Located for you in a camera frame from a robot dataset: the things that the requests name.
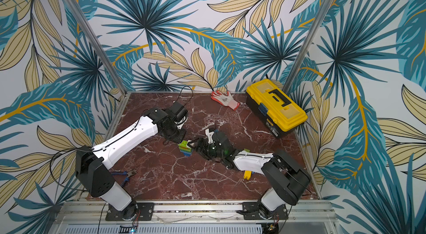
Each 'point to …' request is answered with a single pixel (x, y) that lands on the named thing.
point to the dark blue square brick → (187, 154)
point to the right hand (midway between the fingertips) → (190, 147)
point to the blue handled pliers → (132, 172)
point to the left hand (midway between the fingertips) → (178, 141)
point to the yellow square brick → (247, 174)
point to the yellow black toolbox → (274, 108)
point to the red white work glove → (226, 100)
